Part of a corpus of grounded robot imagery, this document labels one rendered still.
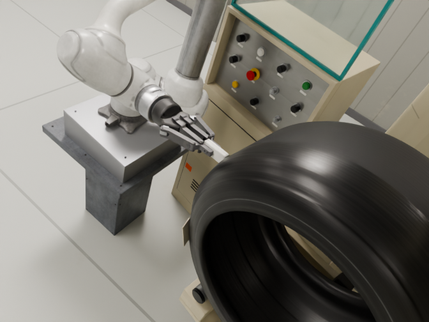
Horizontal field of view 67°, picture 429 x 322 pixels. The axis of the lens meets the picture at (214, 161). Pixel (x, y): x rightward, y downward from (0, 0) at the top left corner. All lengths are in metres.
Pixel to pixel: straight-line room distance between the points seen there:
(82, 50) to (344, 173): 0.58
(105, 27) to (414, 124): 0.71
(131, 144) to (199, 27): 0.54
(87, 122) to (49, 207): 0.81
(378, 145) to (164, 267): 1.53
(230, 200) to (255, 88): 0.93
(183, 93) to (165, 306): 1.11
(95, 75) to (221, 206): 0.41
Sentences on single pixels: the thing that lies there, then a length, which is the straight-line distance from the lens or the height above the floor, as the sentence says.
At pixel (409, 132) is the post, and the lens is 0.81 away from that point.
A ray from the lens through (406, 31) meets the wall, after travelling 3.55.
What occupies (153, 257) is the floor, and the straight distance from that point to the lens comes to 1.97.
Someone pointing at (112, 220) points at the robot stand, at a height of 0.14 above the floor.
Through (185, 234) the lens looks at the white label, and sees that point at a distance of 0.81.
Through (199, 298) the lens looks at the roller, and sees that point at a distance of 0.93.
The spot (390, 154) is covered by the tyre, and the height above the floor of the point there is 1.47.
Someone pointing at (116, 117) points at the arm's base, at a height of 0.81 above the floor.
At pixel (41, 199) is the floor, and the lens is 2.17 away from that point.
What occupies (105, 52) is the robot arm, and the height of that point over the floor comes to 1.34.
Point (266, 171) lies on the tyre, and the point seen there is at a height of 1.39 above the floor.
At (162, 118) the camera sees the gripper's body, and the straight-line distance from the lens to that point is 0.83.
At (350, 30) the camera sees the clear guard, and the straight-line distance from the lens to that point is 1.20.
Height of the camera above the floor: 1.76
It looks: 44 degrees down
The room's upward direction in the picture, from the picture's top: 22 degrees clockwise
